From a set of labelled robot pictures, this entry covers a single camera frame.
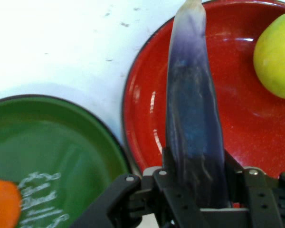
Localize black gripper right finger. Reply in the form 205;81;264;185
225;151;285;228

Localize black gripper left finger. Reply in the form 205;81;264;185
70;146;206;228

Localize purple toy eggplant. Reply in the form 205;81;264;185
164;0;229;209

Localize red plate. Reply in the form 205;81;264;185
121;0;285;186

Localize dark green plate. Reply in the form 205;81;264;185
0;94;132;228

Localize yellow-green toy apple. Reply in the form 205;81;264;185
252;10;285;101

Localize orange carrot piece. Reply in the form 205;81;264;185
0;177;22;228

